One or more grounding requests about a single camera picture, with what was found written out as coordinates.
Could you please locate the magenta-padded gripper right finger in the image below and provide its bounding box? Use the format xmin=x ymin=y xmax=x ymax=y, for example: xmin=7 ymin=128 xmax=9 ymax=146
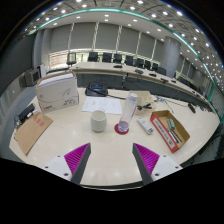
xmin=131 ymin=143 xmax=184 ymax=186

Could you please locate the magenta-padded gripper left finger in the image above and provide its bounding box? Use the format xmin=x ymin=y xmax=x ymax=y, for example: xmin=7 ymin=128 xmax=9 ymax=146
xmin=42 ymin=142 xmax=92 ymax=186

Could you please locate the clear plastic water bottle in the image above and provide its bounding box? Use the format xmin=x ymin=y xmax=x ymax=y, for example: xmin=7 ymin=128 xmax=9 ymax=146
xmin=117 ymin=92 xmax=139 ymax=133

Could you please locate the white remote control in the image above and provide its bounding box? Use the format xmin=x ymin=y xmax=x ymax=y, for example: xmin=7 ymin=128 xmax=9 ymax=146
xmin=136 ymin=116 xmax=155 ymax=136

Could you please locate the open cardboard box red edge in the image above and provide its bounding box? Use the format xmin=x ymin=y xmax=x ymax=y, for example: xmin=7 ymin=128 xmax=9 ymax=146
xmin=149 ymin=109 xmax=191 ymax=154

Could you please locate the black and silver marker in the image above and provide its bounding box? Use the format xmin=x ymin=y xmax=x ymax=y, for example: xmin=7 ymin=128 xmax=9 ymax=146
xmin=167 ymin=129 xmax=178 ymax=145

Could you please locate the flat round red coaster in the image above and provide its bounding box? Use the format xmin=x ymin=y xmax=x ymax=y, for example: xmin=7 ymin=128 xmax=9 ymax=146
xmin=114 ymin=122 xmax=130 ymax=136

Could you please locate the teal board eraser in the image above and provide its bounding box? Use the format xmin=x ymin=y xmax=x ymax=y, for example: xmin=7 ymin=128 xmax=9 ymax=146
xmin=167 ymin=118 xmax=177 ymax=131

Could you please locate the white ceramic mug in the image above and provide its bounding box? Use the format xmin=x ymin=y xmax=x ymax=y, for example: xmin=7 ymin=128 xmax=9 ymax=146
xmin=90 ymin=109 xmax=108 ymax=133

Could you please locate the brown paper envelope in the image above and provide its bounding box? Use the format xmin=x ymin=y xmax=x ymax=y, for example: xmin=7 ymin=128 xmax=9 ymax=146
xmin=13 ymin=112 xmax=54 ymax=157

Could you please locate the white paper sheet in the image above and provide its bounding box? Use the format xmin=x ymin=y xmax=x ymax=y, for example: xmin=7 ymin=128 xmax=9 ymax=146
xmin=81 ymin=95 xmax=124 ymax=116

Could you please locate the thin gooseneck table microphone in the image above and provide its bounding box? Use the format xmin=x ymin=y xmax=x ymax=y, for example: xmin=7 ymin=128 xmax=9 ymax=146
xmin=154 ymin=95 xmax=176 ymax=114

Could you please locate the beige desk organizer box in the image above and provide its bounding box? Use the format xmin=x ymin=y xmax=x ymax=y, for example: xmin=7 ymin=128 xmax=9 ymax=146
xmin=128 ymin=90 xmax=157 ymax=116

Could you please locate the black flat device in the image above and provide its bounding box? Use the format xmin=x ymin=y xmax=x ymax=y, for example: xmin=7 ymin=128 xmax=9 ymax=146
xmin=187 ymin=102 xmax=197 ymax=114

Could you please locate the white printed carton box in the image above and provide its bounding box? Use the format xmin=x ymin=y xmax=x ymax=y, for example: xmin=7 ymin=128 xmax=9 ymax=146
xmin=34 ymin=71 xmax=80 ymax=114

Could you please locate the black desk phone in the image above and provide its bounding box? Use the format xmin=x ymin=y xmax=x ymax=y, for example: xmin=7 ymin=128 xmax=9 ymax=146
xmin=84 ymin=82 xmax=109 ymax=98

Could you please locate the long curved conference desk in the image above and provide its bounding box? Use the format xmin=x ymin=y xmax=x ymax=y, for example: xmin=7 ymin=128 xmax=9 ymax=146
xmin=46 ymin=61 xmax=214 ymax=111

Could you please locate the row of black office chairs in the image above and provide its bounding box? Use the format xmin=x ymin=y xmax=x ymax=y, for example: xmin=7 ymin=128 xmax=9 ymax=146
xmin=65 ymin=51 xmax=168 ymax=76

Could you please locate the group of ceiling lights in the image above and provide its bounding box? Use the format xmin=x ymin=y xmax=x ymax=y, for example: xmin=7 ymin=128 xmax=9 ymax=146
xmin=19 ymin=0 xmax=224 ymax=81

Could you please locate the black box with cable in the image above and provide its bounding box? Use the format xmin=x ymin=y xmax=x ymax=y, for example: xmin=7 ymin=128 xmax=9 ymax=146
xmin=17 ymin=103 xmax=36 ymax=123

